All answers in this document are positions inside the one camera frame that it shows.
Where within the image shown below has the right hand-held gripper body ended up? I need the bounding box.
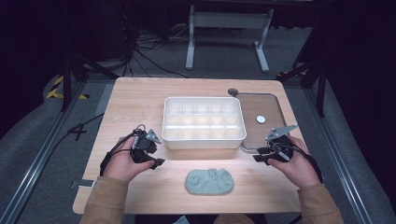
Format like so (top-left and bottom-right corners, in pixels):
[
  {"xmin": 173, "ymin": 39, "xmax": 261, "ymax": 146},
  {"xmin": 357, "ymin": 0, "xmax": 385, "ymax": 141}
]
[{"xmin": 264, "ymin": 123, "xmax": 300, "ymax": 162}]

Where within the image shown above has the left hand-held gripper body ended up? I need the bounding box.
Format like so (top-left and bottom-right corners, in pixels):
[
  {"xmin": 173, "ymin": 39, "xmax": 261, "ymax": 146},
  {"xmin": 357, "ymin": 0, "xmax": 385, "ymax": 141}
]
[{"xmin": 131, "ymin": 124, "xmax": 163, "ymax": 164}]

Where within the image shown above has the white compartment storage box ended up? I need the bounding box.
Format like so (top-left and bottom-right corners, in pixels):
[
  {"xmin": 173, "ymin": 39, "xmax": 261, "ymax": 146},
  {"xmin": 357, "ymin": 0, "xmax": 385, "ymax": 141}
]
[{"xmin": 162, "ymin": 96, "xmax": 248, "ymax": 150}]

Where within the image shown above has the grey-green sock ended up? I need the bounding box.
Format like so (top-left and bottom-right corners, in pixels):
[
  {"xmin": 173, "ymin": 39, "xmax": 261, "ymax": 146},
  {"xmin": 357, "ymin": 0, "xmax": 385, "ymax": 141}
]
[{"xmin": 184, "ymin": 168, "xmax": 235, "ymax": 196}]

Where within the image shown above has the person's right hand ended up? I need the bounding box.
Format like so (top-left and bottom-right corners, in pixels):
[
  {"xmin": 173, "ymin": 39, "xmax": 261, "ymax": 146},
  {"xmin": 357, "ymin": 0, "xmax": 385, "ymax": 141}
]
[{"xmin": 268, "ymin": 135, "xmax": 322, "ymax": 189}]

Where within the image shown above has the person's left hand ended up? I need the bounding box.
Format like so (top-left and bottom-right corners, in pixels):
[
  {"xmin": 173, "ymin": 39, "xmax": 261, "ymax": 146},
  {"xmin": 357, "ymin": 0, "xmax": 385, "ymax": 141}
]
[{"xmin": 102, "ymin": 136, "xmax": 156, "ymax": 183}]

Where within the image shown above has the clear plastic box lid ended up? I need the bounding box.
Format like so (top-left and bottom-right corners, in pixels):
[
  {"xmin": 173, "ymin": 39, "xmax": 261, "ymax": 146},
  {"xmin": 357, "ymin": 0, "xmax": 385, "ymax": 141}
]
[{"xmin": 234, "ymin": 91, "xmax": 289, "ymax": 155}]

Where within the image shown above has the grey tape piece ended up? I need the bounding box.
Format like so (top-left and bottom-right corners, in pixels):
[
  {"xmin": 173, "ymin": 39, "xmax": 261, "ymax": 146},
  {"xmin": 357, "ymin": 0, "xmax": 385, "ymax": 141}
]
[{"xmin": 69, "ymin": 179, "xmax": 96, "ymax": 189}]

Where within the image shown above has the black tripod stand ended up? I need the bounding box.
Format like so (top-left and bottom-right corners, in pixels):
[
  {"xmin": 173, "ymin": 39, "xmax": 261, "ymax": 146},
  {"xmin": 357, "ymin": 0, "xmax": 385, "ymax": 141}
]
[
  {"xmin": 60, "ymin": 51, "xmax": 120, "ymax": 112},
  {"xmin": 276, "ymin": 58, "xmax": 329, "ymax": 118}
]

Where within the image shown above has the yellow and black floor tape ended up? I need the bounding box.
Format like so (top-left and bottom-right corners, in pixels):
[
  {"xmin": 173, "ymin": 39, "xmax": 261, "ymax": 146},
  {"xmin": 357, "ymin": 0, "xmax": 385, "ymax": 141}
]
[{"xmin": 46, "ymin": 76, "xmax": 91, "ymax": 101}]

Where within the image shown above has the white metal stand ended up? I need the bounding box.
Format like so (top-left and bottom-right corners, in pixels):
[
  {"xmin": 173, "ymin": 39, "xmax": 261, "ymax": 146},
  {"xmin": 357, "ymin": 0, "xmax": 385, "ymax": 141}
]
[{"xmin": 185, "ymin": 4, "xmax": 275, "ymax": 74}]

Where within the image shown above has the right hand-held gripper cable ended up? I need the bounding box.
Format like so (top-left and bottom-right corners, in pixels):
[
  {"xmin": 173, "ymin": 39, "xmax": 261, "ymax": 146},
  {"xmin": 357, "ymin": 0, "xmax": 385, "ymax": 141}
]
[{"xmin": 268, "ymin": 140, "xmax": 324, "ymax": 184}]

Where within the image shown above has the hand-held gripper cable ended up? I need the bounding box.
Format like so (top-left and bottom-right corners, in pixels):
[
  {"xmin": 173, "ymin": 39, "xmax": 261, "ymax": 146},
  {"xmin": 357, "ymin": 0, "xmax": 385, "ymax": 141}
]
[
  {"xmin": 99, "ymin": 124, "xmax": 148, "ymax": 177},
  {"xmin": 268, "ymin": 140, "xmax": 324, "ymax": 184}
]

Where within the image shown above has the left hand-held gripper cable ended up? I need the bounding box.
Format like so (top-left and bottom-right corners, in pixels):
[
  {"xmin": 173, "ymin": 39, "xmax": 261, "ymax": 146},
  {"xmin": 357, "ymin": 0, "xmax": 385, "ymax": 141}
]
[{"xmin": 99, "ymin": 124, "xmax": 148, "ymax": 177}]

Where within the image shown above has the aluminium floor rail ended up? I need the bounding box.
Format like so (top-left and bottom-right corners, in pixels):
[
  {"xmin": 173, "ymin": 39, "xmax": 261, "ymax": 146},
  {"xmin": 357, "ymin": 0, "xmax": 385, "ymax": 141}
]
[
  {"xmin": 0, "ymin": 81, "xmax": 88, "ymax": 224},
  {"xmin": 303, "ymin": 88, "xmax": 372, "ymax": 224}
]

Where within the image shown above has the black floor cable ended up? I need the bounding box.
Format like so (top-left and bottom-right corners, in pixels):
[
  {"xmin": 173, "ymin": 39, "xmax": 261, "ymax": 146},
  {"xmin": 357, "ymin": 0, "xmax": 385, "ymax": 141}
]
[{"xmin": 46, "ymin": 113, "xmax": 106, "ymax": 162}]

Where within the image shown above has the bundle of black floor cables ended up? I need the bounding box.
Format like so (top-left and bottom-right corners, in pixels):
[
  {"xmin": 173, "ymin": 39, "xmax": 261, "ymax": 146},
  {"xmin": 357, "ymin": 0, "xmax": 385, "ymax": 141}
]
[{"xmin": 121, "ymin": 26, "xmax": 190, "ymax": 79}]

